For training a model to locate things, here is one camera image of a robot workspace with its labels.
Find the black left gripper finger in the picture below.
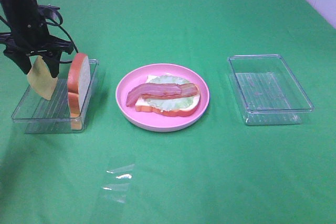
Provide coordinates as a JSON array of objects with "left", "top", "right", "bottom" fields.
[
  {"left": 3, "top": 50, "right": 31, "bottom": 74},
  {"left": 42, "top": 52, "right": 61, "bottom": 78}
]

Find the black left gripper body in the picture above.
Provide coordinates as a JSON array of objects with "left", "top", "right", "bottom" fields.
[{"left": 1, "top": 0, "right": 74, "bottom": 57}]

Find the yellow cheese slice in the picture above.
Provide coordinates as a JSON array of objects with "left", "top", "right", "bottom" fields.
[{"left": 27, "top": 56, "right": 58, "bottom": 101}]

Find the bread slice from tray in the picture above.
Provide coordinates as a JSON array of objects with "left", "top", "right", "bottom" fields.
[{"left": 135, "top": 85, "right": 201, "bottom": 117}]

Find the green lettuce leaf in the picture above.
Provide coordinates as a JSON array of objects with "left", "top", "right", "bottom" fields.
[{"left": 142, "top": 75, "right": 200, "bottom": 111}]

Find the long bacon strip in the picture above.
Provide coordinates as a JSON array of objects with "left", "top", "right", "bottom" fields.
[{"left": 141, "top": 83, "right": 199, "bottom": 100}]

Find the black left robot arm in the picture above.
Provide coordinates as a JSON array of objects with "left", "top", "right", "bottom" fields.
[{"left": 1, "top": 0, "right": 77, "bottom": 78}]

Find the bread slice in left tray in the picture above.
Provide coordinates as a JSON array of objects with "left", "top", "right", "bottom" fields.
[{"left": 67, "top": 53, "right": 90, "bottom": 119}]

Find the left clear plastic tray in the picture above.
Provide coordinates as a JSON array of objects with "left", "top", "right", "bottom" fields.
[{"left": 12, "top": 59, "right": 99, "bottom": 134}]

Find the clear plastic tray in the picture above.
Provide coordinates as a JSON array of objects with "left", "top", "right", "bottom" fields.
[
  {"left": 227, "top": 54, "right": 314, "bottom": 126},
  {"left": 12, "top": 59, "right": 99, "bottom": 134}
]

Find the pink round plate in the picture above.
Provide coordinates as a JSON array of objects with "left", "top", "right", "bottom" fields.
[{"left": 115, "top": 63, "right": 210, "bottom": 132}]

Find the clear tape patch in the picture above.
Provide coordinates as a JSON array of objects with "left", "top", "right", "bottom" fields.
[{"left": 100, "top": 154, "right": 135, "bottom": 204}]

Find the green tablecloth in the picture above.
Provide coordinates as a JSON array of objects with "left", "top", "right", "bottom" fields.
[{"left": 1, "top": 0, "right": 335, "bottom": 223}]

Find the right clear plastic tray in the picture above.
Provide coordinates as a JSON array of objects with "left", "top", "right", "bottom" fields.
[{"left": 227, "top": 54, "right": 314, "bottom": 126}]

